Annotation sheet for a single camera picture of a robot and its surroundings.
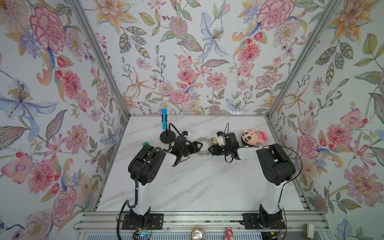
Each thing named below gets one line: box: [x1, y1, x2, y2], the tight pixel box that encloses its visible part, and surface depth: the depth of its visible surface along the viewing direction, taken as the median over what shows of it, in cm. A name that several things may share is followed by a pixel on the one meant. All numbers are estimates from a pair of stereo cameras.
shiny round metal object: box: [190, 227, 206, 240], surface depth 63 cm
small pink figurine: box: [225, 226, 234, 240], surface depth 71 cm
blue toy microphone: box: [160, 102, 169, 131], surface depth 95 cm
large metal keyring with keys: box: [195, 135, 219, 147], surface depth 109 cm
